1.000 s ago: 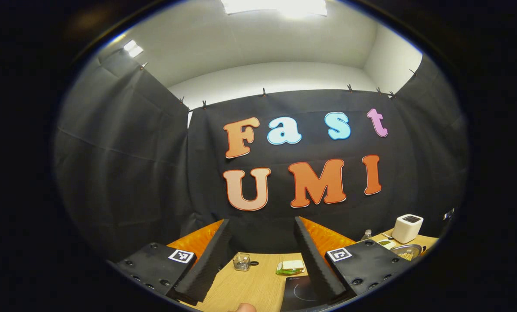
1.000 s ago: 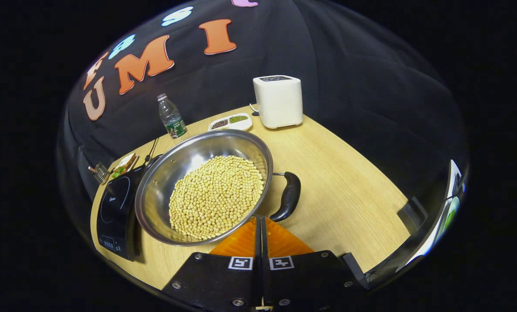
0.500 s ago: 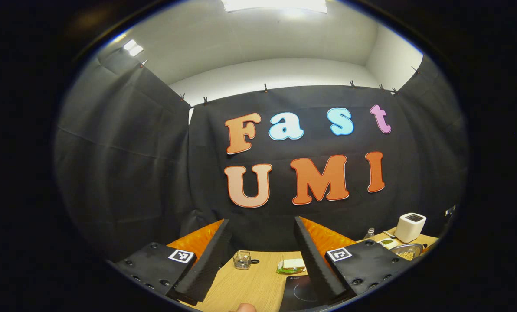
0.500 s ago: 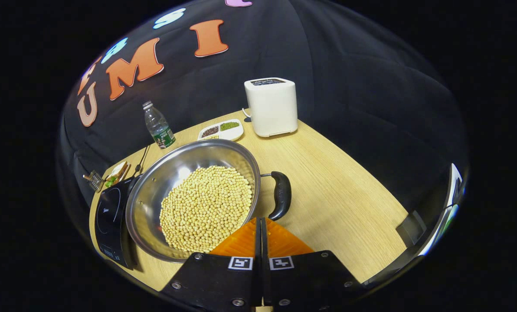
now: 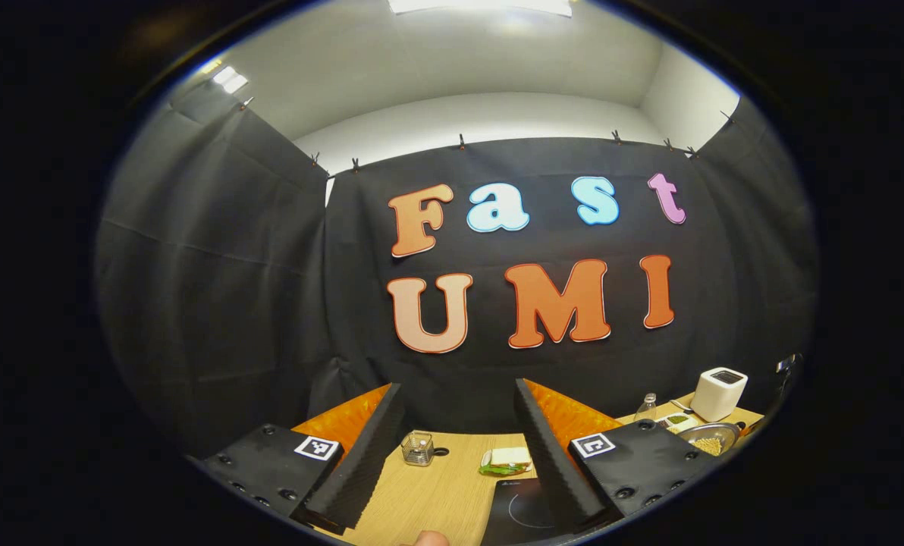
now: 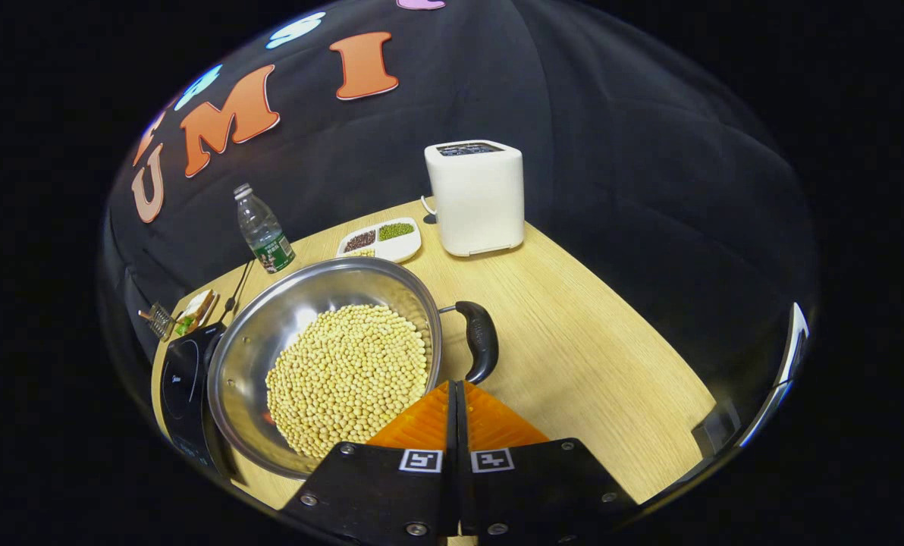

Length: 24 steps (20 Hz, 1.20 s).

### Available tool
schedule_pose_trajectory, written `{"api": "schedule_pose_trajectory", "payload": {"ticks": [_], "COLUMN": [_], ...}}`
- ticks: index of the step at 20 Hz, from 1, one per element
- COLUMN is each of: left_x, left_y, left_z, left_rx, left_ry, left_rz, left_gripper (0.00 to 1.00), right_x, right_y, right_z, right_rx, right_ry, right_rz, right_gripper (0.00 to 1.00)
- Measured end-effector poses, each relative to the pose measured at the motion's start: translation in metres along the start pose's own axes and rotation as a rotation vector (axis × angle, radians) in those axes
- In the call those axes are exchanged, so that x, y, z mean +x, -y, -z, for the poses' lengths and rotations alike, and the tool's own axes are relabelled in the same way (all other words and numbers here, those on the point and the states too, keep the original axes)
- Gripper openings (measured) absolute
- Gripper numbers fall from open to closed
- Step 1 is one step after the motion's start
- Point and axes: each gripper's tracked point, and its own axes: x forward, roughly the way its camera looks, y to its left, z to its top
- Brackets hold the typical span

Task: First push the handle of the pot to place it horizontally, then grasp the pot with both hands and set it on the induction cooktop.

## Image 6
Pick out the pile of soybeans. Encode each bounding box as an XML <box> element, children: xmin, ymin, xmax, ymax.
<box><xmin>266</xmin><ymin>305</ymin><xmax>431</xmax><ymax>460</ymax></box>

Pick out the white toaster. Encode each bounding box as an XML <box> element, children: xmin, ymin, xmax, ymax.
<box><xmin>424</xmin><ymin>140</ymin><xmax>526</xmax><ymax>257</ymax></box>

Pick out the small wire basket holder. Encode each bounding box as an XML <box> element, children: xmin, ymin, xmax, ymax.
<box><xmin>138</xmin><ymin>302</ymin><xmax>177</xmax><ymax>342</ymax></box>

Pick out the sandwich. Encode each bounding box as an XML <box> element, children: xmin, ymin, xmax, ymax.
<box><xmin>174</xmin><ymin>290</ymin><xmax>216</xmax><ymax>334</ymax></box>

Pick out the black cooktop cable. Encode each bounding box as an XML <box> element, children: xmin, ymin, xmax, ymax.
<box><xmin>221</xmin><ymin>258</ymin><xmax>256</xmax><ymax>324</ymax></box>

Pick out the clear plastic water bottle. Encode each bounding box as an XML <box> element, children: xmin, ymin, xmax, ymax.
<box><xmin>234</xmin><ymin>183</ymin><xmax>297</xmax><ymax>275</ymax></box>

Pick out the stainless steel pot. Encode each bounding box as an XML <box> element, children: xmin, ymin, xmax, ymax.
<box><xmin>206</xmin><ymin>256</ymin><xmax>500</xmax><ymax>480</ymax></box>

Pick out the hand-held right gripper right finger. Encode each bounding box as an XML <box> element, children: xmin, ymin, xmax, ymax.
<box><xmin>457</xmin><ymin>381</ymin><xmax>639</xmax><ymax>546</ymax></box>

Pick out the black induction cooktop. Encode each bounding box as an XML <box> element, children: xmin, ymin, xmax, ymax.
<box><xmin>158</xmin><ymin>322</ymin><xmax>242</xmax><ymax>481</ymax></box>

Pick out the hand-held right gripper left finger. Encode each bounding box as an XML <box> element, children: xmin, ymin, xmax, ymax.
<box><xmin>281</xmin><ymin>381</ymin><xmax>461</xmax><ymax>546</ymax></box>

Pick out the white divided bean tray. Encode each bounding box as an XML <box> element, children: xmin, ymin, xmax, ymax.
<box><xmin>336</xmin><ymin>218</ymin><xmax>422</xmax><ymax>264</ymax></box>

